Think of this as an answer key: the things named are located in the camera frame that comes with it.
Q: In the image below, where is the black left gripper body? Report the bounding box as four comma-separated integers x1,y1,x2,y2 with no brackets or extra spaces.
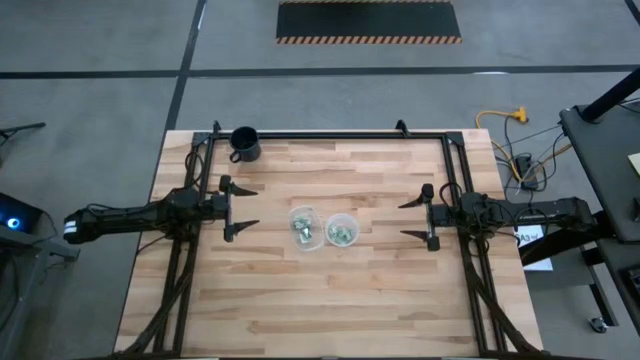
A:
209,174,237,244

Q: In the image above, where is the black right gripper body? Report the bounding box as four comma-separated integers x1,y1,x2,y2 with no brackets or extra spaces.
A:
421,183,452,253

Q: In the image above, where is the black mug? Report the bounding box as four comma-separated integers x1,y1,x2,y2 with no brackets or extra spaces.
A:
228,125,262,164

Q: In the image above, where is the rectangular clear plastic container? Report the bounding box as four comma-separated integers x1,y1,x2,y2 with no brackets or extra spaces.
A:
287,204,325,253

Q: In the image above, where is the round clear plastic container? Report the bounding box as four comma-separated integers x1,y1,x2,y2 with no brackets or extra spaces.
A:
324,213,361,248

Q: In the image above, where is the white paper sheet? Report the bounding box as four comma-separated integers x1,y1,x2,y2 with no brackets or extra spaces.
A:
512,223,555,272

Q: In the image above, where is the black power strip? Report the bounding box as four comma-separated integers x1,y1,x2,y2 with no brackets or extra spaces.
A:
514,154,539,191

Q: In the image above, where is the black equipment stand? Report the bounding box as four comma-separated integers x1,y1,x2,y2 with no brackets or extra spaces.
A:
519,209,621,326

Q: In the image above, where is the black desk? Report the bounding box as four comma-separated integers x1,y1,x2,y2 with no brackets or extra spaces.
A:
558,102,640,244

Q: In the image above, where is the grey side table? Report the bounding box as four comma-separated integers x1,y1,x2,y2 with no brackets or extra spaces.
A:
0,224,81,360

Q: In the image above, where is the black hazard-striped floor mat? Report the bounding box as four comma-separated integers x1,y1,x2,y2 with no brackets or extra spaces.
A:
276,0,462,45

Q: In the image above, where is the computer with blue light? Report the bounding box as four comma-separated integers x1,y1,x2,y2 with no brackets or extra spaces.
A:
0,192,44,236

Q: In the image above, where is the black pole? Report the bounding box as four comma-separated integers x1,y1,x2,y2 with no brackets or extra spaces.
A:
579,67,640,124

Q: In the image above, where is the black tripod leg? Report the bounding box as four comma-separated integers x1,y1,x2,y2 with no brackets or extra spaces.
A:
0,122,47,142

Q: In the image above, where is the yellow extension cord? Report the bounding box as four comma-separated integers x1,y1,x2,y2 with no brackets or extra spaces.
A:
474,106,529,184

